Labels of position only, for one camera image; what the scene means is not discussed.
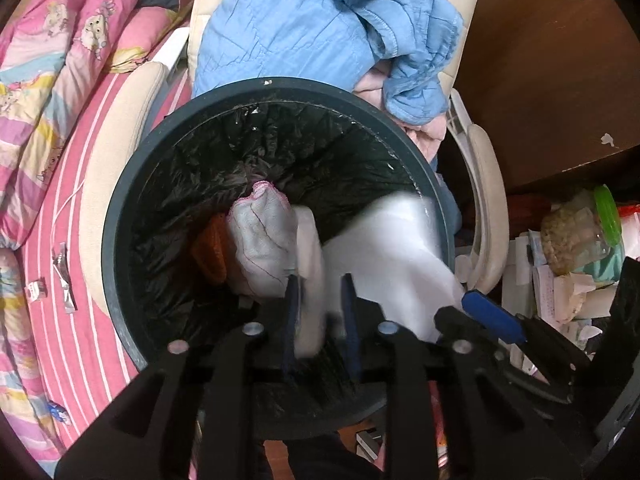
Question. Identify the pink striped bed mattress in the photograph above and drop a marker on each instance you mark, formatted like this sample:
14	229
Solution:
81	359

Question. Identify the colourful striped cartoon quilt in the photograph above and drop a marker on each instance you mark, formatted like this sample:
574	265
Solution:
51	59

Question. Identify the blue candy wrapper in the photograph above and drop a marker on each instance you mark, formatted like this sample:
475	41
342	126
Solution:
59	413

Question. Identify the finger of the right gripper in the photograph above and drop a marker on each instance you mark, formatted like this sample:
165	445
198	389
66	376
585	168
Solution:
492	312

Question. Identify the green lid glass jar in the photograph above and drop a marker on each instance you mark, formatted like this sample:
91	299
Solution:
582	231

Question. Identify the white leather office chair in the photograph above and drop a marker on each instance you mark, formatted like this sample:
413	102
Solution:
127	107

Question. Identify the blue jacket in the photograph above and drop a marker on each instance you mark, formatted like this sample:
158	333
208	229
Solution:
335	42

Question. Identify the orange foam fruit net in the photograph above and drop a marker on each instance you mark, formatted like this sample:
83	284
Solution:
210	249

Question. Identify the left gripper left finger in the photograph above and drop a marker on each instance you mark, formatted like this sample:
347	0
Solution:
192	410

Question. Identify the white paper tissue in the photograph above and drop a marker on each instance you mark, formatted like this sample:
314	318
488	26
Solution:
391	251

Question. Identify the small pink white carton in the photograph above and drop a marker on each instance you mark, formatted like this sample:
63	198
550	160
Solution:
36	290

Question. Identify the black trash bin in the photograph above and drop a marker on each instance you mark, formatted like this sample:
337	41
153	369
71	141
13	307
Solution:
209	153

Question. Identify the white pink-edged gauze cloth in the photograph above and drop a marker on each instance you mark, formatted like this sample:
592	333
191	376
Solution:
262	231

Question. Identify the pink yellow pillow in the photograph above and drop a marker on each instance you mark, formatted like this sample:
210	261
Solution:
141	34

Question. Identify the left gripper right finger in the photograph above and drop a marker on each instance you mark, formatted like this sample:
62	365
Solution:
455	387

